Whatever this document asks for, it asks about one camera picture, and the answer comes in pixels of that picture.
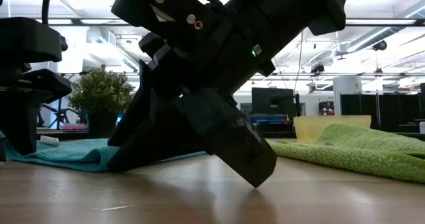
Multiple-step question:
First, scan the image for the black ceiling spotlight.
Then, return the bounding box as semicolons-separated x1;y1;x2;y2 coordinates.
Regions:
310;62;325;75
371;39;388;52

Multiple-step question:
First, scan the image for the yellow plastic basket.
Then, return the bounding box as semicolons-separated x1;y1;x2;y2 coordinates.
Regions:
293;114;373;144

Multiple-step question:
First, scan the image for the blue storage bin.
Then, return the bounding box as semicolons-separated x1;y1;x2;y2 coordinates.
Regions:
248;115;287;124

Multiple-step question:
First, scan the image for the white pillar cabinet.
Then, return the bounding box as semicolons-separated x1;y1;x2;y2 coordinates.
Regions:
332;75;363;116

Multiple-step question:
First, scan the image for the black overhead light bar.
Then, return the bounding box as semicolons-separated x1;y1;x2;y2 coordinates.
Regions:
0;17;425;28

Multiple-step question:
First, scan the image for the black office partition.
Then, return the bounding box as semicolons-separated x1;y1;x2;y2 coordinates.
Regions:
339;91;425;134

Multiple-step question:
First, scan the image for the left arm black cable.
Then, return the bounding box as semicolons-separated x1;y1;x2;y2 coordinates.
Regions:
41;0;54;26

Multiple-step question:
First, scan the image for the black computer monitor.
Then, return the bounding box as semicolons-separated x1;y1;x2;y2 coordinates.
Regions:
250;86;297;119

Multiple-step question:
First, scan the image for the pink flat object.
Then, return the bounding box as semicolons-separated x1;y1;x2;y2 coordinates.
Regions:
61;124;87;132

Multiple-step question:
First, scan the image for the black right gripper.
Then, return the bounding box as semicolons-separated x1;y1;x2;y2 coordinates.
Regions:
111;0;278;98

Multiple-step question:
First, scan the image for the green microfiber towel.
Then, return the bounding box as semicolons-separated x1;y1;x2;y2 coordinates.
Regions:
267;122;425;185

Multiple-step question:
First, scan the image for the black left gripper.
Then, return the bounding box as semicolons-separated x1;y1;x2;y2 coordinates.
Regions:
0;16;72;156

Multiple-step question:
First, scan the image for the green potted plant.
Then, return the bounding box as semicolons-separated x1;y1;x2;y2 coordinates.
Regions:
67;63;136;140

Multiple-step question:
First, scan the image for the thin hanging cable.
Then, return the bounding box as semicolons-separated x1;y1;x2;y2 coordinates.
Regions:
293;31;305;92

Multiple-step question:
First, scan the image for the blue microfiber towel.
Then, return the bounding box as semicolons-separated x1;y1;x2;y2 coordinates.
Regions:
4;136;207;173

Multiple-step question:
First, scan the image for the black aluminium table frame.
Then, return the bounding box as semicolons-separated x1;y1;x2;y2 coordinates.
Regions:
35;127;425;141

